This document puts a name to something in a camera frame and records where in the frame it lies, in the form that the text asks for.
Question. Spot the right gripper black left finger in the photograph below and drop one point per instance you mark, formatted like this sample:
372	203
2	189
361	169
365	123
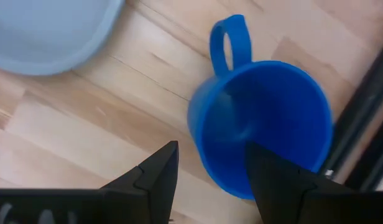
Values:
160	180

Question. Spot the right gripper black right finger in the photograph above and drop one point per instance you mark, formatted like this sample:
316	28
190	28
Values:
272	180

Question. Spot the grey plastic tray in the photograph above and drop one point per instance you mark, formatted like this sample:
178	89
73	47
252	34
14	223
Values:
39	31

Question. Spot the black metal table frame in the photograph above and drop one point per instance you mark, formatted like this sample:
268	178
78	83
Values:
365	102

